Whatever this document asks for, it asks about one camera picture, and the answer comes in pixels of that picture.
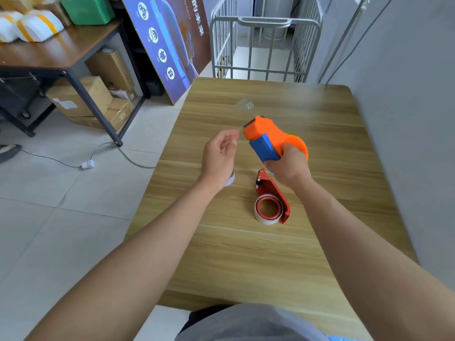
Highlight blue poster board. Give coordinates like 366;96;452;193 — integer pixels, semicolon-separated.
120;0;212;105

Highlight white appliance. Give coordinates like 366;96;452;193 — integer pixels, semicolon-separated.
260;0;296;41

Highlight flat cardboard box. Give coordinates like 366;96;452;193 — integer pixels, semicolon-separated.
68;98;134;132

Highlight red tape dispenser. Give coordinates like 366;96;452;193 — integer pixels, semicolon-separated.
255;168;291;225

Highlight clear tape strip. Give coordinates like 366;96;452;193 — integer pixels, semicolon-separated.
235;97;262;122

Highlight green plastic package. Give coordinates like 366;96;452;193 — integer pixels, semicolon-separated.
60;0;116;26

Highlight person's left forearm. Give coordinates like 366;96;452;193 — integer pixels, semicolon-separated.
25;175;228;341

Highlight brown table black frame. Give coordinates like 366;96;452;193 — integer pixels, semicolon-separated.
0;18;146;147

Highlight orange blue tape dispenser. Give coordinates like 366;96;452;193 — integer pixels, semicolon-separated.
243;116;309;173

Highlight grey metal pole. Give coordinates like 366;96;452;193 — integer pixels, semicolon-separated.
317;0;370;84

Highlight tall cardboard box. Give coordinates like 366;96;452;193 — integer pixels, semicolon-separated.
85;49;136;93

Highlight black floor cable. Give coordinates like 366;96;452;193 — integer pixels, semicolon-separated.
17;148;83;169

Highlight cardboard box white label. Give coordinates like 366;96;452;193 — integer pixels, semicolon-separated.
46;76;114;118

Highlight grey metal cage cart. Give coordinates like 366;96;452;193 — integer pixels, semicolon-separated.
209;0;323;83

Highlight white yellow striped packet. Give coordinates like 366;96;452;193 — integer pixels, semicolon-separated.
0;11;24;44
17;10;65;43

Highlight black trousers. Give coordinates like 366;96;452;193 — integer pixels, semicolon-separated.
178;305;232;336

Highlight grey shirt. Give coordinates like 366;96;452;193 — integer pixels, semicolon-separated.
176;303;332;341

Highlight grey floor cable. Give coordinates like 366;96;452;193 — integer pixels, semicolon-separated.
91;142;156;170

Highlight person's right hand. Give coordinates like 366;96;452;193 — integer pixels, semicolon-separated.
264;143;313;191

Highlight person's right forearm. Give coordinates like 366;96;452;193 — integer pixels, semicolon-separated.
291;175;455;341

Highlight clear tape roll red core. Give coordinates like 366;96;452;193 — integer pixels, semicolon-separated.
253;194;284;225

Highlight black wall cable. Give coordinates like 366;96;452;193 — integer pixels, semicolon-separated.
324;0;396;85

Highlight person's left hand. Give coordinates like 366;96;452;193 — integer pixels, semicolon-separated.
198;129;240;191

